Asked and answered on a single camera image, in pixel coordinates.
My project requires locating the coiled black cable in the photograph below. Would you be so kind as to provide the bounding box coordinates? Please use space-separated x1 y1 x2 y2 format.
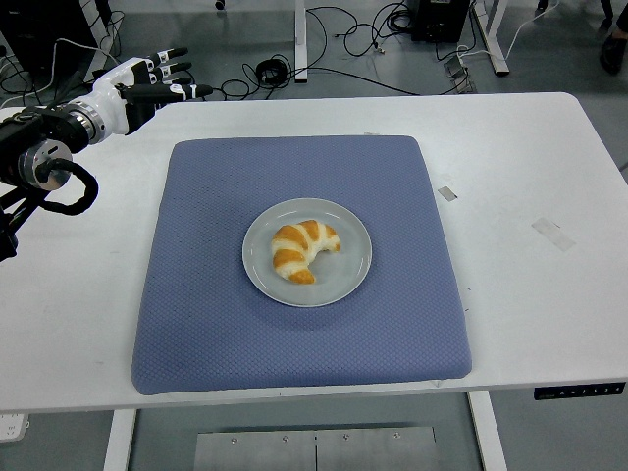
254 57 291 85

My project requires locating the large clear tape piece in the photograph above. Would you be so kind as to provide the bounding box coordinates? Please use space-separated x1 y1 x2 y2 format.
530 216 577 253

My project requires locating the grey foot pedal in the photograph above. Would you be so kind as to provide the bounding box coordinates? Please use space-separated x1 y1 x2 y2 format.
443 54 478 95

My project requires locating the golden croissant bread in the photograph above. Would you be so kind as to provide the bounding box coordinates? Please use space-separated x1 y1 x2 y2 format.
271 219 343 286

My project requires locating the blue quilted mat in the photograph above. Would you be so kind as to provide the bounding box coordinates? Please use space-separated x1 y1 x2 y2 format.
131 135 474 397

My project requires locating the white power strip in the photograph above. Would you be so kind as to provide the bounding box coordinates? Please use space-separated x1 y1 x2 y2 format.
0 413 30 444

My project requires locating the white table leg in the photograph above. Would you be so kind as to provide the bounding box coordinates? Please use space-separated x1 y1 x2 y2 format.
102 407 138 471
466 391 509 471

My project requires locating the person's foot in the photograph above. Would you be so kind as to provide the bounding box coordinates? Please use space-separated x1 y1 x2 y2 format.
599 31 628 77

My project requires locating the grey round plate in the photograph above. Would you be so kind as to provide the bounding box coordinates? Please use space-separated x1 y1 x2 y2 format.
241 197 374 309

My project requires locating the black computer box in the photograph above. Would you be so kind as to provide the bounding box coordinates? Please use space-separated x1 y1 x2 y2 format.
410 0 470 44

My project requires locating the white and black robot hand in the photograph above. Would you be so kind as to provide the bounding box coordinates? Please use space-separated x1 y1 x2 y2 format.
90 46 215 137

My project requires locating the black cabinet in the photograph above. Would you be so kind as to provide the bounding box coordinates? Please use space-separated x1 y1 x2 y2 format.
0 0 112 78

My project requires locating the white desk leg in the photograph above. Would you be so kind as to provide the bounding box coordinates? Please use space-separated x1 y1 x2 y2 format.
470 0 511 78
80 0 120 70
292 0 310 83

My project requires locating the black table control panel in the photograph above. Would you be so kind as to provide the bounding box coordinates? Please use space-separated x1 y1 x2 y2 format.
533 381 628 401

